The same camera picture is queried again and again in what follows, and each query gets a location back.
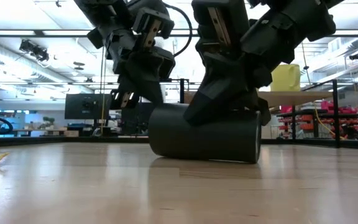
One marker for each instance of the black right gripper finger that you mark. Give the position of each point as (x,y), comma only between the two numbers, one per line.
(219,96)
(264,112)

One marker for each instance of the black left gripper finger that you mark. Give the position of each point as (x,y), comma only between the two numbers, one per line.
(145,88)
(151,63)

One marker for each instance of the small pale yellow mug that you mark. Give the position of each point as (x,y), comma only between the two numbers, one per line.
(286,77)

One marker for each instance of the tall black cup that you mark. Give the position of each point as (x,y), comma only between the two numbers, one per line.
(197,143)

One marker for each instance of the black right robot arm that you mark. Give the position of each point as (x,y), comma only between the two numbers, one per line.
(306,18)

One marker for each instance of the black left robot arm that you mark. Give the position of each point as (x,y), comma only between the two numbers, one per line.
(101,12)

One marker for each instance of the rack with red bins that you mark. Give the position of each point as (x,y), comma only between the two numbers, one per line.
(306,118)

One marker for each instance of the black monitor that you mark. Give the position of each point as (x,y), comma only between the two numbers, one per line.
(79,107)

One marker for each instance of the black ceiling-mounted device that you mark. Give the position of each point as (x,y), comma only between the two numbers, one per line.
(34,49)
(356,56)

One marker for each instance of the small potted plant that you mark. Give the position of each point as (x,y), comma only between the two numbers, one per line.
(48,122)

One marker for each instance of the wooden shelf black frame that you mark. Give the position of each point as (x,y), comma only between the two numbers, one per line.
(297,98)

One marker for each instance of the black metal table frame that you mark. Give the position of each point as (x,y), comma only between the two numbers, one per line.
(57,140)

